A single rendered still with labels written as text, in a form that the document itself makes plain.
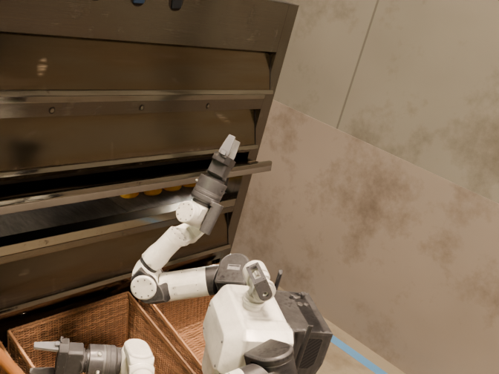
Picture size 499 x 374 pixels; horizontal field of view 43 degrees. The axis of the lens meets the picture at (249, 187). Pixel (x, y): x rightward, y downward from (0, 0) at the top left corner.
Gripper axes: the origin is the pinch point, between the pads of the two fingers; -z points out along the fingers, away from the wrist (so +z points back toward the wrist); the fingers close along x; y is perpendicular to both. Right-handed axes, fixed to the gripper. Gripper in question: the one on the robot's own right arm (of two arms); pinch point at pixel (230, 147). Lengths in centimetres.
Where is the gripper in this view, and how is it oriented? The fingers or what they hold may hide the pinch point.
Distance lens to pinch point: 188.3
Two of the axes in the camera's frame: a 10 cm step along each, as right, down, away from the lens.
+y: -8.9, -4.4, 1.4
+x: -1.2, -0.7, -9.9
